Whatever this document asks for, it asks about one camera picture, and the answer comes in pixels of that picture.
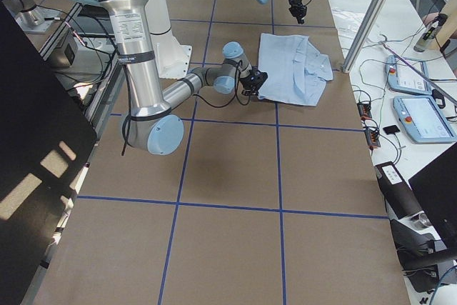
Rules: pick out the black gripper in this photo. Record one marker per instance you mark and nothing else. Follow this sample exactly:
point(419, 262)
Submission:
point(248, 83)
point(295, 1)

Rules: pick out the light blue button-up shirt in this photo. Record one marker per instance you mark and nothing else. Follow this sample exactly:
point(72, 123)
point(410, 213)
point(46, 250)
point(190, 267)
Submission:
point(297, 71)

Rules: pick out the orange terminal block strip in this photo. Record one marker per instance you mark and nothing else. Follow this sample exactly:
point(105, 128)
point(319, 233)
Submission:
point(370, 127)

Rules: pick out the small black square pad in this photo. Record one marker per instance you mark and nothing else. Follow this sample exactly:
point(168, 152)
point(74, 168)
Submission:
point(392, 129)

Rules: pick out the blue white teach pendant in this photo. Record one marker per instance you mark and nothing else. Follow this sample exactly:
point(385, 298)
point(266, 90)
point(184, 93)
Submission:
point(422, 120)

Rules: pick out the black monitor right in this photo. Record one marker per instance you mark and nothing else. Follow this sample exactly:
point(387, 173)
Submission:
point(434, 187)

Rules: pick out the black monitor panel left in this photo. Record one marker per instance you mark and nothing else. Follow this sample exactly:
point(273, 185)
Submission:
point(45, 141)

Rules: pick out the aluminium frame post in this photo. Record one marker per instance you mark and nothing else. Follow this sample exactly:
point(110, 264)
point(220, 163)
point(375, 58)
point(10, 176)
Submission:
point(365, 28)

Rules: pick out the grey robot pedestal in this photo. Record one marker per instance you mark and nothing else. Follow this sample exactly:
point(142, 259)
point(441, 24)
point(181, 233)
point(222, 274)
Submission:
point(28, 15)

